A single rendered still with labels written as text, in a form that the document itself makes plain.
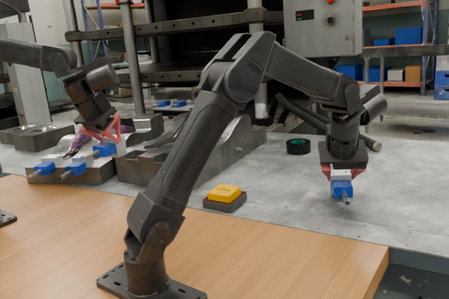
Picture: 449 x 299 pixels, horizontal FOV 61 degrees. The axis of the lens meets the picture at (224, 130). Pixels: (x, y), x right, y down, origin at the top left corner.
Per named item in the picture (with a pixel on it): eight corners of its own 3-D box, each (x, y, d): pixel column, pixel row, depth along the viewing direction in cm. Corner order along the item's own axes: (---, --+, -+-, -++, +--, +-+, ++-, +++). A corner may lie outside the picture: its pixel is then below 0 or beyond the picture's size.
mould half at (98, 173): (102, 184, 113) (95, 149, 110) (28, 183, 119) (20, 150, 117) (165, 138, 160) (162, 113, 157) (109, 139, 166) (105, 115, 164)
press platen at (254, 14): (270, 55, 156) (267, 5, 152) (65, 65, 222) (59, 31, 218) (327, 42, 225) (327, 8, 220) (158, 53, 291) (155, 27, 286)
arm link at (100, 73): (121, 81, 98) (100, 37, 95) (115, 85, 90) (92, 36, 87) (79, 98, 98) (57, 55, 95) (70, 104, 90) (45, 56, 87)
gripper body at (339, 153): (317, 146, 90) (318, 123, 84) (363, 144, 88) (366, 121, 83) (320, 167, 85) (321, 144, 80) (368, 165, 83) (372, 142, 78)
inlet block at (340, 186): (359, 214, 82) (359, 191, 81) (335, 214, 83) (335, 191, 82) (349, 189, 95) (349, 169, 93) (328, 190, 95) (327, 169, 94)
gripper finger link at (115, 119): (113, 133, 107) (96, 107, 102) (132, 134, 104) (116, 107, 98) (99, 149, 103) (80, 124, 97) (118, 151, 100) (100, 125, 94)
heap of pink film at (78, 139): (109, 153, 123) (105, 130, 122) (61, 154, 128) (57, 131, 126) (143, 133, 148) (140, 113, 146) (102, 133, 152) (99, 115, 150)
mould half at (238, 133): (188, 193, 101) (182, 144, 98) (118, 181, 114) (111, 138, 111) (266, 141, 142) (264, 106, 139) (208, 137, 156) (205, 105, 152)
